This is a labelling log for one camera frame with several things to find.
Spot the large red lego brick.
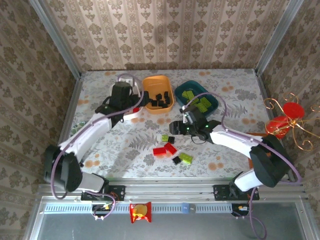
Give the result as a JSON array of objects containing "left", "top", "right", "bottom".
[{"left": 163, "top": 142, "right": 178, "bottom": 155}]

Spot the large green lego brick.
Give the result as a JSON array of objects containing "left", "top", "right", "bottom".
[{"left": 178, "top": 152, "right": 194, "bottom": 165}]

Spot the white plastic container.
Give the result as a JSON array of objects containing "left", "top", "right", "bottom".
[{"left": 109, "top": 79, "right": 144, "bottom": 121}]

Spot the orange plastic container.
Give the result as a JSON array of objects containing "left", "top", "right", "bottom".
[{"left": 141, "top": 74, "right": 175, "bottom": 115}]

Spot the teal plastic container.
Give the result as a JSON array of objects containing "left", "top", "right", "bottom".
[{"left": 174, "top": 80, "right": 220, "bottom": 118}]

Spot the floral table cover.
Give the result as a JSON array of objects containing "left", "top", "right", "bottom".
[{"left": 57, "top": 69, "right": 289, "bottom": 179}]

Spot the aluminium cross beam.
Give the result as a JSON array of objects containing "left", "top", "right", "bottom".
[{"left": 37, "top": 177, "right": 307, "bottom": 201}]

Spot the black controller board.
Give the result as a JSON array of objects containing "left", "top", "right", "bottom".
[
  {"left": 231, "top": 202, "right": 254, "bottom": 217},
  {"left": 91, "top": 202, "right": 114, "bottom": 217}
]

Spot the red snack packet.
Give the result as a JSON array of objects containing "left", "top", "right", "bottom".
[{"left": 129, "top": 201, "right": 153, "bottom": 224}]

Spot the grey metal panel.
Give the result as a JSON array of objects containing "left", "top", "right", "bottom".
[{"left": 26, "top": 196, "right": 312, "bottom": 240}]

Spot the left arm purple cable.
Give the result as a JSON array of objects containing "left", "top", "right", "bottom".
[{"left": 50, "top": 73, "right": 145, "bottom": 221}]

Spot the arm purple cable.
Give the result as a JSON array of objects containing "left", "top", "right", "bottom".
[
  {"left": 50, "top": 73, "right": 145, "bottom": 221},
  {"left": 183, "top": 92, "right": 302, "bottom": 240}
]

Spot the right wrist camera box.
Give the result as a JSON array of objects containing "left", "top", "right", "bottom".
[{"left": 181, "top": 104, "right": 205, "bottom": 125}]

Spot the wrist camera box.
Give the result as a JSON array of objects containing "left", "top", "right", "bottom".
[
  {"left": 181, "top": 104, "right": 205, "bottom": 125},
  {"left": 110, "top": 77, "right": 141, "bottom": 107}
]

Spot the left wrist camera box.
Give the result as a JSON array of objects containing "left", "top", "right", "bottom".
[{"left": 110, "top": 77, "right": 141, "bottom": 107}]

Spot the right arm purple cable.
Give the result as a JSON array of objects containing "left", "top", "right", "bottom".
[{"left": 183, "top": 92, "right": 302, "bottom": 240}]

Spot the aluminium side rail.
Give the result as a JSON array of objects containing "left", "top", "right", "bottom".
[
  {"left": 254, "top": 68, "right": 296, "bottom": 183},
  {"left": 46, "top": 74, "right": 85, "bottom": 185}
]

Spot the grey slotted cable tray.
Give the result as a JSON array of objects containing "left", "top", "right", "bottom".
[{"left": 43, "top": 201, "right": 233, "bottom": 215}]

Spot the aluminium frame post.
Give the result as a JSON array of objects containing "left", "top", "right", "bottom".
[
  {"left": 27, "top": 0, "right": 83, "bottom": 80},
  {"left": 254, "top": 0, "right": 305, "bottom": 76}
]

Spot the red gold wire ornament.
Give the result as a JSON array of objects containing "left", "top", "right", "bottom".
[{"left": 263, "top": 92, "right": 320, "bottom": 152}]

